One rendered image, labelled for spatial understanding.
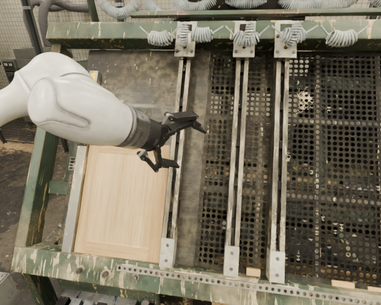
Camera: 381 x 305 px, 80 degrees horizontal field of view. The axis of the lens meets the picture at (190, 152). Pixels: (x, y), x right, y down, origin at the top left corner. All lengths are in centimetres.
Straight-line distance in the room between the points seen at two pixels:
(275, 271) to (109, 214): 81
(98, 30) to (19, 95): 96
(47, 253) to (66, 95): 109
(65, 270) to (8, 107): 96
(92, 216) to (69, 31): 100
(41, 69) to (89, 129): 18
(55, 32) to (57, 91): 119
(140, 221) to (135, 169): 25
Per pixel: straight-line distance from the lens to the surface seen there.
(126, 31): 138
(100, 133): 42
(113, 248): 125
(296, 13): 116
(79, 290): 140
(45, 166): 145
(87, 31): 148
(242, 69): 121
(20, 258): 149
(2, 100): 56
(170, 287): 118
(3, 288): 137
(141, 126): 48
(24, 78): 54
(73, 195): 131
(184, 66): 123
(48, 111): 40
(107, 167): 125
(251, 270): 118
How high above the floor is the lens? 184
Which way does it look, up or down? 27 degrees down
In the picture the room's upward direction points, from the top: straight up
